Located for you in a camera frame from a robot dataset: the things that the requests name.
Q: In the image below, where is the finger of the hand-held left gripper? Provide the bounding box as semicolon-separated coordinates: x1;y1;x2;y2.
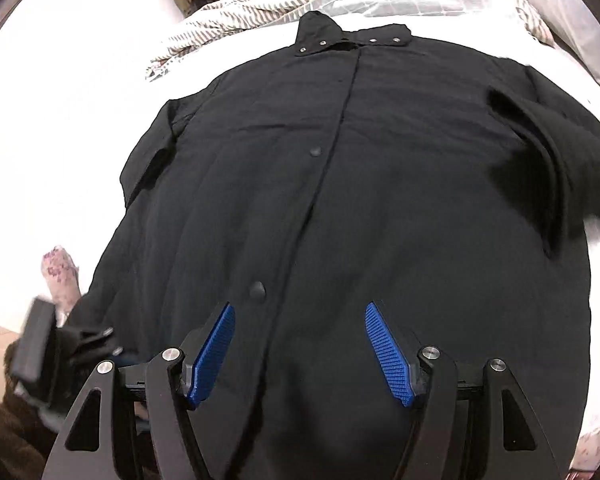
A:
80;344;127;367
72;326;115;350

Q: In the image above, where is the light-coloured pillow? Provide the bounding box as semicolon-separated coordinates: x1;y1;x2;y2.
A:
515;0;600;86

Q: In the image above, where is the striped duvet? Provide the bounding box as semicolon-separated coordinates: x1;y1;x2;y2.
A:
145;0;556;83

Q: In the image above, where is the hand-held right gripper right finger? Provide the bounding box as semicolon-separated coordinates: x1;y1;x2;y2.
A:
364;301;563;480

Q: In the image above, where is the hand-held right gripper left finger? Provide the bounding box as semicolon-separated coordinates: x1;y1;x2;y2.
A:
40;302;237;480

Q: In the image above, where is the black jacket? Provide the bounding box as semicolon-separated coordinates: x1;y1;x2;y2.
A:
67;10;600;480

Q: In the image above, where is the white bed sheet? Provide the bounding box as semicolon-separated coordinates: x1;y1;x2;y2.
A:
0;0;600;461

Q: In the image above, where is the pink floral cloth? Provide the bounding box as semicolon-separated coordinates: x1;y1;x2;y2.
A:
567;417;600;472
40;245;84;317

